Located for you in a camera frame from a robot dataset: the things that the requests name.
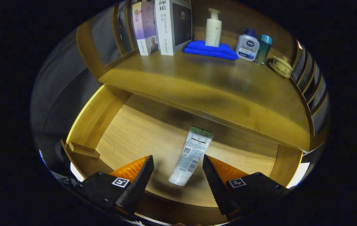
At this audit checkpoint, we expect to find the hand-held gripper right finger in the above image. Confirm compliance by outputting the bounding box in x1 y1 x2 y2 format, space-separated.
202 154 290 221

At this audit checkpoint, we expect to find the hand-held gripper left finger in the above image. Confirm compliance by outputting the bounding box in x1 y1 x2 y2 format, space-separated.
75 155 155 217

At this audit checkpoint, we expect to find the white cosmetic tube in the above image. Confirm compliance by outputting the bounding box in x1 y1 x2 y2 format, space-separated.
168 126 214 186

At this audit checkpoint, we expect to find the brown wooden drawer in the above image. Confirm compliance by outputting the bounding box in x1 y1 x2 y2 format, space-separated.
61 84 304 226

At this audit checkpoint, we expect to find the wooden countertop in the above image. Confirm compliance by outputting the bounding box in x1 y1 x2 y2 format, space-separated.
99 50 311 152

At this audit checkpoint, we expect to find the brown wooden cabinet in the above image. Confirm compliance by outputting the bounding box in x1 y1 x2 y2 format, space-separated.
77 0 329 157

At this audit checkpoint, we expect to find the yellow saucer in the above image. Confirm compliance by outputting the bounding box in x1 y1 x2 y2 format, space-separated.
269 61 292 79

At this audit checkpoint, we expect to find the blue folded cloth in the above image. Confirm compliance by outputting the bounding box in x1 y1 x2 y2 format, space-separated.
183 40 239 61

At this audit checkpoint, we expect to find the yellow lidded tea cup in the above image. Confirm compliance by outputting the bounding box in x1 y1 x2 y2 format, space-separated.
273 56 293 76

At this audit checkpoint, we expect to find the white bottle blue pump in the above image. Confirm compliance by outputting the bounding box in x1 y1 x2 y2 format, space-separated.
235 27 260 62

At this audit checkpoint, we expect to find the teal transparent bottle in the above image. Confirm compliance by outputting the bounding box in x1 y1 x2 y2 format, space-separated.
255 34 273 66

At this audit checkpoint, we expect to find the tall white pump bottle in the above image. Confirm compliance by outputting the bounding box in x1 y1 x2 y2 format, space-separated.
205 8 222 47

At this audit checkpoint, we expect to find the purple book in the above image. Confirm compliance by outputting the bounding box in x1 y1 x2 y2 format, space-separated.
131 1 160 56

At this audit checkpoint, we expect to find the thick white book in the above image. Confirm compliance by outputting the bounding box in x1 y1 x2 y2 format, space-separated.
154 0 193 56

